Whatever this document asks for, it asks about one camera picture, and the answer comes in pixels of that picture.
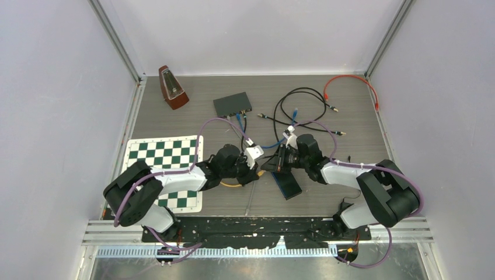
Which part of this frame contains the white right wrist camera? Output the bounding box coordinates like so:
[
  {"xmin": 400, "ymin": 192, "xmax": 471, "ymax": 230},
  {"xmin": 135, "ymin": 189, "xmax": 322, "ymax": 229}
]
[{"xmin": 283, "ymin": 125, "xmax": 298, "ymax": 149}]

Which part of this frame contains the black blue network switch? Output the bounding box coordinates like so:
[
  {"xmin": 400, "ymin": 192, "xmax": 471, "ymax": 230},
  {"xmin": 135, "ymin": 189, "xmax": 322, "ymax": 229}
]
[{"xmin": 271, "ymin": 172, "xmax": 302, "ymax": 200}]

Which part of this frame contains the short black ethernet cable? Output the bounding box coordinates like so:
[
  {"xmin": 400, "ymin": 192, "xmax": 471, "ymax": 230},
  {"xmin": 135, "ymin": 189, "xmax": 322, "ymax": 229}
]
[{"xmin": 257, "ymin": 87, "xmax": 347, "ymax": 137}]

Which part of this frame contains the brown wooden metronome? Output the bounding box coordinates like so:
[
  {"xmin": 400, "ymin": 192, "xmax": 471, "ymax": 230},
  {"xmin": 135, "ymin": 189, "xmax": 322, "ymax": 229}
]
[{"xmin": 159, "ymin": 65, "xmax": 189, "ymax": 110}]

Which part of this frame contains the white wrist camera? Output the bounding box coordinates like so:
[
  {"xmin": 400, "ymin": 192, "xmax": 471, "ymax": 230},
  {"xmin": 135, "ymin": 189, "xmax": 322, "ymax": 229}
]
[
  {"xmin": 243, "ymin": 138, "xmax": 264, "ymax": 169},
  {"xmin": 283, "ymin": 125, "xmax": 298, "ymax": 149}
]

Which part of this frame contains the green white chessboard mat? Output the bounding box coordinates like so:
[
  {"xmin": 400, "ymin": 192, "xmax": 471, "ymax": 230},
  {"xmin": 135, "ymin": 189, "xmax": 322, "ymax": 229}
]
[{"xmin": 121, "ymin": 135, "xmax": 203, "ymax": 214}]

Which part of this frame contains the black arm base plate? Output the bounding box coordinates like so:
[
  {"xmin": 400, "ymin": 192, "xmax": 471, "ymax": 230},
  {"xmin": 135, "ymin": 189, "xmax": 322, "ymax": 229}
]
[{"xmin": 142, "ymin": 216, "xmax": 371, "ymax": 249}]

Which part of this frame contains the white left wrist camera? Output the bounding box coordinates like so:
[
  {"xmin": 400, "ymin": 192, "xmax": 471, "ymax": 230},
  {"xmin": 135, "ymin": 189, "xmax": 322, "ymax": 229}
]
[{"xmin": 243, "ymin": 138, "xmax": 264, "ymax": 169}]

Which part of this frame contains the blue ethernet cable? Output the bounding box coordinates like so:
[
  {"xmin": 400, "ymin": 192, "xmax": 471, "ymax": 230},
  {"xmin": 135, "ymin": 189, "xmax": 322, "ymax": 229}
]
[{"xmin": 236, "ymin": 108, "xmax": 299, "ymax": 151}]

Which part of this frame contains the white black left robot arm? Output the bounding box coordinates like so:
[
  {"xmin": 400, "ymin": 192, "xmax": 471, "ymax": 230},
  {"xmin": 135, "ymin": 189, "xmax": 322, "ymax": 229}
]
[{"xmin": 103, "ymin": 144, "xmax": 264, "ymax": 242}]

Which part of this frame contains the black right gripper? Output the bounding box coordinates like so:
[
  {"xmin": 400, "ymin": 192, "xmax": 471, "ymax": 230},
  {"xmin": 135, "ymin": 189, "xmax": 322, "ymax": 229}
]
[{"xmin": 261, "ymin": 144, "xmax": 309, "ymax": 174}]

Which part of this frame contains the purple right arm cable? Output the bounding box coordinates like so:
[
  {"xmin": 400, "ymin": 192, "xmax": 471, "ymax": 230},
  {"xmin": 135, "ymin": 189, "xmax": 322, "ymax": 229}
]
[{"xmin": 292, "ymin": 120, "xmax": 426, "ymax": 268}]

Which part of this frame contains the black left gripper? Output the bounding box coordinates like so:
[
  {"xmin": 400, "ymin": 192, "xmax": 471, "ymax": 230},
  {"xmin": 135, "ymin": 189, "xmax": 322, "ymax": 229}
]
[{"xmin": 221, "ymin": 152, "xmax": 259, "ymax": 186}]

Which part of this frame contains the red ethernet cable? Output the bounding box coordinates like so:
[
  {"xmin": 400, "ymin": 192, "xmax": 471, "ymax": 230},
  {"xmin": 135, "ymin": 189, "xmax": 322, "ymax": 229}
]
[{"xmin": 323, "ymin": 75, "xmax": 380, "ymax": 113}]

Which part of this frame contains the yellow ethernet cable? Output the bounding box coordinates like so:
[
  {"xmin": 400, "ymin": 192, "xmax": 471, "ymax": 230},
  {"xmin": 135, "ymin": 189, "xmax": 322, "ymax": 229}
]
[{"xmin": 219, "ymin": 170, "xmax": 267, "ymax": 189}]

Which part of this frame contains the dark grey network switch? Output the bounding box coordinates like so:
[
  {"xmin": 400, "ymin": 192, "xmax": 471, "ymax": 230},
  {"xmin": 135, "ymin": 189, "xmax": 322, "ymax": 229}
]
[{"xmin": 213, "ymin": 92, "xmax": 253, "ymax": 118}]

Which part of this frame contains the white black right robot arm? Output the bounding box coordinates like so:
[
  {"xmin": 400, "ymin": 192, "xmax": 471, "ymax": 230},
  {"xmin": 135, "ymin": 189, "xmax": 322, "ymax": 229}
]
[{"xmin": 261, "ymin": 134, "xmax": 421, "ymax": 240}]

